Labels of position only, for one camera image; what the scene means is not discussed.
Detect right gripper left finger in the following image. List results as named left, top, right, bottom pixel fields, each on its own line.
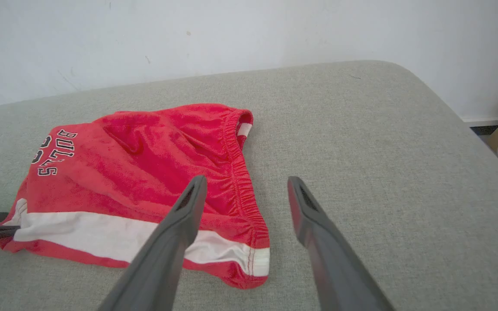
left=97, top=175, right=208, bottom=311

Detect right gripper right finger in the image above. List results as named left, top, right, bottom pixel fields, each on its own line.
left=287, top=176, right=395, bottom=311

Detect red white Bulls shorts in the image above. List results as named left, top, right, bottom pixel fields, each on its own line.
left=0, top=103, right=271, bottom=289

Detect grey fabric sofa cushion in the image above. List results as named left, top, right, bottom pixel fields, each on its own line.
left=0, top=60, right=498, bottom=311

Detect white wall baseboard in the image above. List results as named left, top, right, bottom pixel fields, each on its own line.
left=461, top=115, right=498, bottom=127

